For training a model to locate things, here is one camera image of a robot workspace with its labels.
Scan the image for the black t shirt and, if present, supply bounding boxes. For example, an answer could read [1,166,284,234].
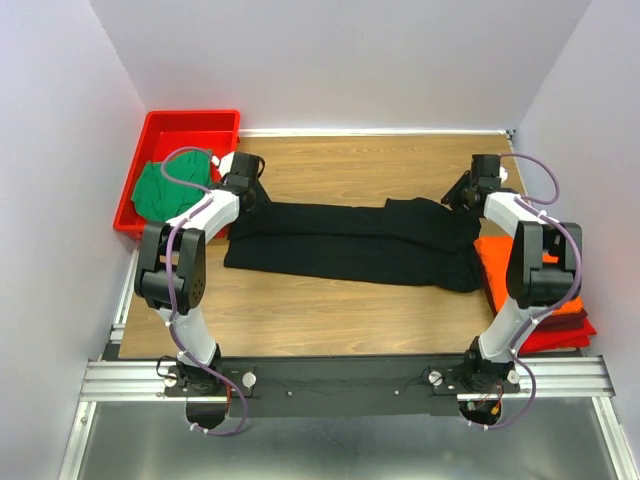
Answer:
[224,198,482,293]

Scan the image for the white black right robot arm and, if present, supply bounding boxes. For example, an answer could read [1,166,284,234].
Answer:
[429,154,583,394]

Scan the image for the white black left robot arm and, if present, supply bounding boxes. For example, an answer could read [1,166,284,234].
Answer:
[134,147,269,396]

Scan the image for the orange folded t shirt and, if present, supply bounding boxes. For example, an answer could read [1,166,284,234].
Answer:
[474,236,587,318]

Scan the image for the green crumpled t shirt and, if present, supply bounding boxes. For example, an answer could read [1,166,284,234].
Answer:
[131,150,214,222]

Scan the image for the red plastic bin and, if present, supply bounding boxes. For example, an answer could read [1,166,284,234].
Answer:
[113,109,241,240]

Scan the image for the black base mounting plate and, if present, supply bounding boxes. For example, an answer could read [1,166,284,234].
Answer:
[164,354,506,419]

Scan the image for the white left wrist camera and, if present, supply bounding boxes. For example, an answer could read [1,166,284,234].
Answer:
[210,152,235,177]

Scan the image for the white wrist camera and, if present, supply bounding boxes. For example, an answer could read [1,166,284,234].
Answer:
[499,167,509,183]
[210,152,235,177]

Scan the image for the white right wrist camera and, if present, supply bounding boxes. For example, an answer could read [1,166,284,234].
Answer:
[499,167,509,183]

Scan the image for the aluminium frame rail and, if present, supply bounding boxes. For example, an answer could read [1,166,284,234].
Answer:
[80,357,615,402]

